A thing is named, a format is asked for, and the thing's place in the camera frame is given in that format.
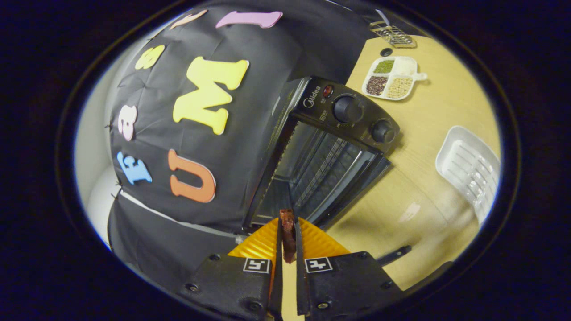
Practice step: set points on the metal spoon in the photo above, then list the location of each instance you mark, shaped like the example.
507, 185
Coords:
382, 17

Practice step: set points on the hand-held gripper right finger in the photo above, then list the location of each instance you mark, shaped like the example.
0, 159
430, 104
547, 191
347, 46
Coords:
343, 281

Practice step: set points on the white plastic tray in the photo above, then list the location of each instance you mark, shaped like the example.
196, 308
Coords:
468, 169

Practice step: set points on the white divided dish with grains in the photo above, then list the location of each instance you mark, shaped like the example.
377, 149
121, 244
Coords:
392, 78

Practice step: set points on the brown meat slice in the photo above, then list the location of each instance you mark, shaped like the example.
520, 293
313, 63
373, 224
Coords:
288, 236

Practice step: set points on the black toaster oven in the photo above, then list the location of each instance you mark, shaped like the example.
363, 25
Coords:
321, 100

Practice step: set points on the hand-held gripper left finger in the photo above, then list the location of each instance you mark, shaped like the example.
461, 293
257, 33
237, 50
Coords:
232, 285

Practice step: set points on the small black round cap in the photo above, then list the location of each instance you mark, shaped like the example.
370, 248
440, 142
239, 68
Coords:
386, 52

